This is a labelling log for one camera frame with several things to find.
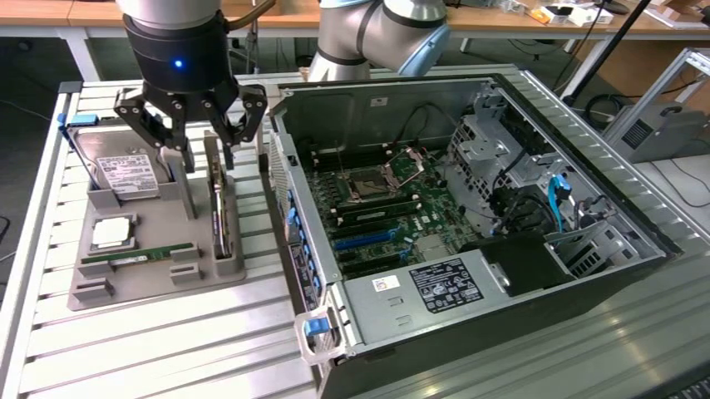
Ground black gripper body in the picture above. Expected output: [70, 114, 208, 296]
[121, 10, 240, 103]

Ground graphics card with metal bracket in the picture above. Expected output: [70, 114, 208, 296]
[201, 129, 237, 261]

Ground hard disk in blue caddy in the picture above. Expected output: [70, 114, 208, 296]
[54, 112, 170, 203]

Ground black office chair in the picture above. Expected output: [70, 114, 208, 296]
[226, 37, 260, 76]

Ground black open PC case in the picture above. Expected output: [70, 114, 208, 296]
[252, 73, 684, 399]

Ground grey plastic parts rack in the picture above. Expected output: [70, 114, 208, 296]
[65, 139, 249, 312]

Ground silver CPU chip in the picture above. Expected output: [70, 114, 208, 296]
[90, 218, 134, 246]

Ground wooden desk white legs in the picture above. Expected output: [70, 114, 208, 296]
[443, 0, 710, 91]
[0, 0, 323, 83]

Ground CPU socket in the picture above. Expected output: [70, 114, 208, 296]
[344, 168, 397, 201]

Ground green RAM stick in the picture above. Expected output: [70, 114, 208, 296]
[80, 243, 201, 265]

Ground black RAM slot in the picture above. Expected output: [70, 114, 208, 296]
[325, 193, 417, 214]

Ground dark RAM stick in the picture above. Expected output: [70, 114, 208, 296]
[336, 203, 421, 228]

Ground black expansion slot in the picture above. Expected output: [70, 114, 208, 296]
[331, 224, 396, 241]
[339, 254, 401, 278]

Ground metal socket cover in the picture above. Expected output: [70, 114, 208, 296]
[384, 146, 429, 185]

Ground green Dell motherboard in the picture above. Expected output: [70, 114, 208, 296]
[301, 140, 483, 280]

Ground silver chipset heatsink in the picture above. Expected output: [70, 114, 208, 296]
[415, 237, 449, 257]

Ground grey power supply unit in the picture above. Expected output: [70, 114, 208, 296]
[337, 248, 509, 348]

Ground white box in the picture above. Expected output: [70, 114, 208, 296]
[537, 4, 615, 28]

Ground black tripod pole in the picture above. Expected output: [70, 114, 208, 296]
[559, 0, 654, 103]

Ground dark keyboard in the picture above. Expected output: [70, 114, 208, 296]
[646, 380, 710, 399]

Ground robot wrist cable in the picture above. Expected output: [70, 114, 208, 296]
[220, 0, 277, 34]

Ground black power wire bundle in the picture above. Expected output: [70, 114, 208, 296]
[485, 147, 555, 234]

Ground blue SATA wire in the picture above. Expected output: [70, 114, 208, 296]
[545, 173, 568, 236]

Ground grey box with black handle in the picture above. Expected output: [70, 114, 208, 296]
[602, 103, 710, 164]

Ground aluminium profile frame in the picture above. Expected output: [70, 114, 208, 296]
[602, 46, 710, 138]

